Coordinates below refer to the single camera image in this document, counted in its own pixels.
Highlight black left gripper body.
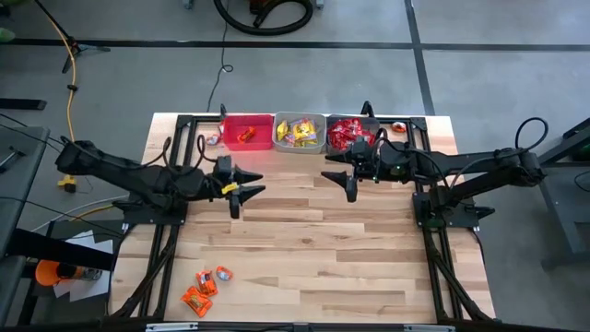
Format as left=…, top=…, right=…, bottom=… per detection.
left=195, top=171, right=242, bottom=220

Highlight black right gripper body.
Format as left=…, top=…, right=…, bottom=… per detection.
left=345, top=154, right=409, bottom=204

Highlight red plastic bin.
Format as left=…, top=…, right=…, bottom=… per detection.
left=222, top=113, right=276, bottom=152

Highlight white plastic bin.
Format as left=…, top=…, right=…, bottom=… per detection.
left=272, top=111, right=327, bottom=155

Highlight dark grey translucent bin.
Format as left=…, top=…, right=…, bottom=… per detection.
left=324, top=114, right=382, bottom=156

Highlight large orange Reese's packet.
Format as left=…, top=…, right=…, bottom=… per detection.
left=180, top=285, right=214, bottom=318

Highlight white paper sheets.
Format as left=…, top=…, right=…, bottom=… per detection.
left=52, top=229, right=115, bottom=303

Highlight black padded bar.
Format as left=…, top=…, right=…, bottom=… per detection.
left=6, top=227, right=119, bottom=273

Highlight orange black tool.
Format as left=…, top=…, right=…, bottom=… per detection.
left=34, top=258, right=103, bottom=288

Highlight grey metal table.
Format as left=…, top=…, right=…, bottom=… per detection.
left=0, top=124, right=51, bottom=259

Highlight dark grey workbench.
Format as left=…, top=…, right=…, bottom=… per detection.
left=534, top=117, right=590, bottom=271

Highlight black tripod stand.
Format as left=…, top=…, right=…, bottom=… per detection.
left=32, top=0, right=112, bottom=75

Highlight black flat floor bar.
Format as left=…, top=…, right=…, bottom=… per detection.
left=0, top=98, right=47, bottom=112

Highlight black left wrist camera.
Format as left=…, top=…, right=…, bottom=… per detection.
left=216, top=155, right=234, bottom=180

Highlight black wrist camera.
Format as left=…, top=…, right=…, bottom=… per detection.
left=216, top=155, right=234, bottom=180
left=352, top=137, right=375, bottom=160

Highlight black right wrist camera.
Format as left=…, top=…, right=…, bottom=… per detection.
left=352, top=137, right=375, bottom=160

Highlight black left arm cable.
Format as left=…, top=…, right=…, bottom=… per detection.
left=59, top=133, right=220, bottom=167

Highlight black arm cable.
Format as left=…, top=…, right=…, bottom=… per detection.
left=514, top=117, right=549, bottom=151
left=59, top=133, right=220, bottom=167

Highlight black aluminium table frame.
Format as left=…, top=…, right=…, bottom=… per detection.
left=108, top=113, right=497, bottom=324

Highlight thin black floor cable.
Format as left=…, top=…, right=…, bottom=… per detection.
left=206, top=0, right=235, bottom=114

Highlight black vacuum hose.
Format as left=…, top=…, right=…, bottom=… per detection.
left=213, top=0, right=315, bottom=37

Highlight silver metal bracket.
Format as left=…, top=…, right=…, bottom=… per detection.
left=403, top=324, right=456, bottom=332
left=145, top=322, right=199, bottom=332

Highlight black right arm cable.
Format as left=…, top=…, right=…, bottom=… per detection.
left=514, top=117, right=549, bottom=151

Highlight yellow extension cable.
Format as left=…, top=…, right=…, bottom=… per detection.
left=45, top=13, right=116, bottom=220

